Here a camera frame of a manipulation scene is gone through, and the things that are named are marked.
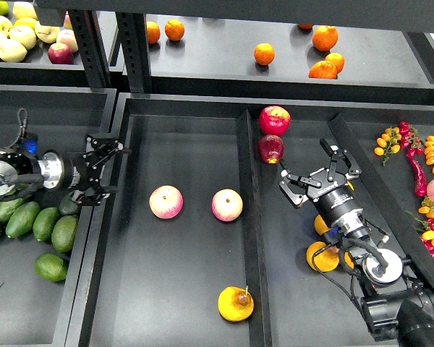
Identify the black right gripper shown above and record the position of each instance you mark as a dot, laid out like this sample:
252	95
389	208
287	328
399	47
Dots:
328	189

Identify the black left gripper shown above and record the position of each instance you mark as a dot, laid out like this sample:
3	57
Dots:
81	171

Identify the yellow pear with stem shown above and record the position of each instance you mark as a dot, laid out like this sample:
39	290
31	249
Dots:
235	304

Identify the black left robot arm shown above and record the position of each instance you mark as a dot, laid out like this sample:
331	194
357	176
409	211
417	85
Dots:
22	172

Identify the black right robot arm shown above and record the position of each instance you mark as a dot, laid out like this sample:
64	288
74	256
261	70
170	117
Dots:
394	304

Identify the yellow pear under arm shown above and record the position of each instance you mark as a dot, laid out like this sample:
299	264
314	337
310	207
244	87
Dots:
326	261

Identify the dark red apple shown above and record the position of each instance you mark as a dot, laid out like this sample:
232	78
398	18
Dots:
271	149

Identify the bright red apple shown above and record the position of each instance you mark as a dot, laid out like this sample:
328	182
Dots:
274	120

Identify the pink apple left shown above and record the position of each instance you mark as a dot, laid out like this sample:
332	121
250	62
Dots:
166	202

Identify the red chili pepper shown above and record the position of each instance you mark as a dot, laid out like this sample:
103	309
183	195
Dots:
420	183

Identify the orange tangerine front right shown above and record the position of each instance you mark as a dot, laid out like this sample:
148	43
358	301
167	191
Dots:
323	70

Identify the red apple on shelf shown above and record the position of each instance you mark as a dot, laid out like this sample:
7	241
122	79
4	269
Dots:
60	53

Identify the orange tangerine centre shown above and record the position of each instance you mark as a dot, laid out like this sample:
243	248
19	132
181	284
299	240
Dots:
264	54

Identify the large orange tangerine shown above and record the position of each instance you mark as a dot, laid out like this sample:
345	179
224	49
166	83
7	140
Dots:
325	38

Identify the orange tangerine upper left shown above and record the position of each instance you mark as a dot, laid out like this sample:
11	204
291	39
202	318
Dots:
174	30

